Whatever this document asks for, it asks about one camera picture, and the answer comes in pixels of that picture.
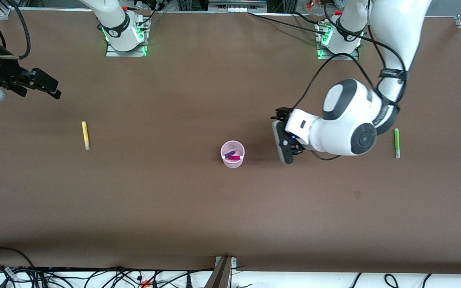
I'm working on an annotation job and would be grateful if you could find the pink plastic pen holder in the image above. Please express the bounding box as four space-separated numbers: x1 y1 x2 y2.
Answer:
220 141 246 169

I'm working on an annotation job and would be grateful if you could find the yellow highlighter pen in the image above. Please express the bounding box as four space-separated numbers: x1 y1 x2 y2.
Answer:
81 121 90 151

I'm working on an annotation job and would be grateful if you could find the aluminium strut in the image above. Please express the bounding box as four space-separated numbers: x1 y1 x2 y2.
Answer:
204 256 233 288

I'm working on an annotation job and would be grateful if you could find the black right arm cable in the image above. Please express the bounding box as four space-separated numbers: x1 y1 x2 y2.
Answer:
0 0 31 60

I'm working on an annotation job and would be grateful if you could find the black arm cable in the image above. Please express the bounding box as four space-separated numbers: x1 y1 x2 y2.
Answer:
292 0 410 161
0 0 31 60

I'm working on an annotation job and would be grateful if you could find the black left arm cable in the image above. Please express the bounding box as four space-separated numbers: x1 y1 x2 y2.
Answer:
292 0 410 161

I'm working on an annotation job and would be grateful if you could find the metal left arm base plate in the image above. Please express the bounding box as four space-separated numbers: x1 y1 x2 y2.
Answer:
316 22 360 61

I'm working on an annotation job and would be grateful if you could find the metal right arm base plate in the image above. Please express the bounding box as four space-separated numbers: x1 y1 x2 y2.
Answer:
105 18 149 57

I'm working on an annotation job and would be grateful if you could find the long black table cable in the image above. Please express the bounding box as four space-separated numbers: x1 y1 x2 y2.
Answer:
248 12 327 36

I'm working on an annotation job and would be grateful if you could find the short black table cable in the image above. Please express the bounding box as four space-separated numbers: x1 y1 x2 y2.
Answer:
291 11 326 25

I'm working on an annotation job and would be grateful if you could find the grey network switch box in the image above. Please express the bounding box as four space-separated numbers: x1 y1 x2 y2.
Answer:
208 0 268 13

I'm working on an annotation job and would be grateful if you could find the metal strut bracket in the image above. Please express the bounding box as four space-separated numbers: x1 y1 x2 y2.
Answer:
215 256 238 270

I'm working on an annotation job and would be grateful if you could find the black looping floor cable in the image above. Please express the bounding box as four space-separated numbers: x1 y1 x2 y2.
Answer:
0 247 36 269

